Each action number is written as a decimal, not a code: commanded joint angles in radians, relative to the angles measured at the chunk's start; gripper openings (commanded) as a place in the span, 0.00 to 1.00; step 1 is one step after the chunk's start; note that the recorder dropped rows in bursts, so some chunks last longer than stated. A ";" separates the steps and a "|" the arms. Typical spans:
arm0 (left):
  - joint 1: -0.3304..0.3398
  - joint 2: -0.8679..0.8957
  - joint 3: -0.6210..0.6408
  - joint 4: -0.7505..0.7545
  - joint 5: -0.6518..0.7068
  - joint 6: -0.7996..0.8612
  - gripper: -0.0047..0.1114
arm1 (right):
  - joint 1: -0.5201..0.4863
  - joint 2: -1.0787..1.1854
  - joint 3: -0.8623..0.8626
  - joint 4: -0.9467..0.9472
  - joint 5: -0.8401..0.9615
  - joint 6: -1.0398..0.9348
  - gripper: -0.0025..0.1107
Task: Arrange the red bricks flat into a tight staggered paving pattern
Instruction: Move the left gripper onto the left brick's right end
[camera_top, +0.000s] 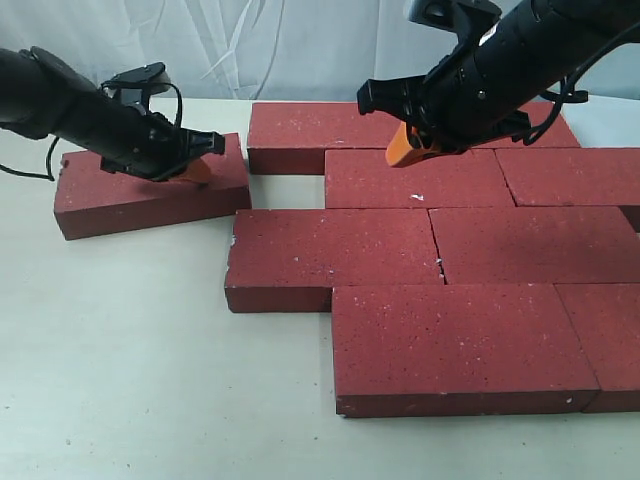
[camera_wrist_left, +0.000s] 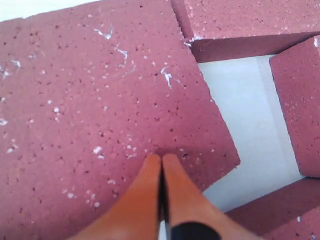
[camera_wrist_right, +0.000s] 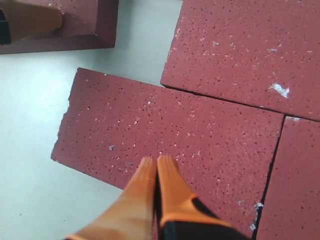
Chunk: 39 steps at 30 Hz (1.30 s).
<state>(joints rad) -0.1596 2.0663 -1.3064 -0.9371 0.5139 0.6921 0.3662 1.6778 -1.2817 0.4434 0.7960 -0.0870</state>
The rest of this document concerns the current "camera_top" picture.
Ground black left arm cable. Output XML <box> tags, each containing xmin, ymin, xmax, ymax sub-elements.
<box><xmin>0</xmin><ymin>82</ymin><xmax>184</xmax><ymax>182</ymax></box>

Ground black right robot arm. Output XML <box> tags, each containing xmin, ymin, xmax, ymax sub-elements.
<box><xmin>357</xmin><ymin>1</ymin><xmax>639</xmax><ymax>168</ymax></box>

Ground back row left red brick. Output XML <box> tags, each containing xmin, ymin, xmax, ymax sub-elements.
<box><xmin>247</xmin><ymin>102</ymin><xmax>399</xmax><ymax>175</ymax></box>

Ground third row red brick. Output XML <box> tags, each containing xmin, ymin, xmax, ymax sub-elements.
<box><xmin>429</xmin><ymin>207</ymin><xmax>639</xmax><ymax>284</ymax></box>

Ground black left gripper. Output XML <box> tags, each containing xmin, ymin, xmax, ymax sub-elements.
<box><xmin>98</xmin><ymin>113</ymin><xmax>224</xmax><ymax>185</ymax></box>

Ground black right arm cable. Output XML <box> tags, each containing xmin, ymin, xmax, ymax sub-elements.
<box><xmin>519</xmin><ymin>19</ymin><xmax>640</xmax><ymax>146</ymax></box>

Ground front row large red brick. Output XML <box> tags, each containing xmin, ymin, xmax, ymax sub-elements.
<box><xmin>332</xmin><ymin>284</ymin><xmax>600</xmax><ymax>418</ymax></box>

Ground second row right red brick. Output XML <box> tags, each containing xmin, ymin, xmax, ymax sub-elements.
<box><xmin>495</xmin><ymin>147</ymin><xmax>639</xmax><ymax>230</ymax></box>

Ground white plastic backdrop sheet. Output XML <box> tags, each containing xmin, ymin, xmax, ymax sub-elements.
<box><xmin>0</xmin><ymin>0</ymin><xmax>640</xmax><ymax>104</ymax></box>

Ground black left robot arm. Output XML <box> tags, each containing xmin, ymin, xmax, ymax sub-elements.
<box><xmin>1</xmin><ymin>46</ymin><xmax>226</xmax><ymax>184</ymax></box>

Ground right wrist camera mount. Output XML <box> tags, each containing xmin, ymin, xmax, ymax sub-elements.
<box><xmin>403</xmin><ymin>0</ymin><xmax>502</xmax><ymax>47</ymax></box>

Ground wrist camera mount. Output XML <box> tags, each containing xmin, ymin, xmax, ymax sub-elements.
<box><xmin>403</xmin><ymin>0</ymin><xmax>502</xmax><ymax>47</ymax></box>
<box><xmin>101</xmin><ymin>62</ymin><xmax>171</xmax><ymax>115</ymax></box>

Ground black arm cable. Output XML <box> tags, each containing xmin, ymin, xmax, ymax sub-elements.
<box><xmin>0</xmin><ymin>82</ymin><xmax>184</xmax><ymax>182</ymax></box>
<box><xmin>519</xmin><ymin>19</ymin><xmax>640</xmax><ymax>146</ymax></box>

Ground back row right red brick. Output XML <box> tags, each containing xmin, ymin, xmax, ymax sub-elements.
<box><xmin>476</xmin><ymin>101</ymin><xmax>580</xmax><ymax>149</ymax></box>

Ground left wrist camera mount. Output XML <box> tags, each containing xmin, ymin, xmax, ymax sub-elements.
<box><xmin>101</xmin><ymin>62</ymin><xmax>171</xmax><ymax>115</ymax></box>

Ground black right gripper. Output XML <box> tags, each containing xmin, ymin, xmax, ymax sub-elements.
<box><xmin>357</xmin><ymin>47</ymin><xmax>588</xmax><ymax>168</ymax></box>

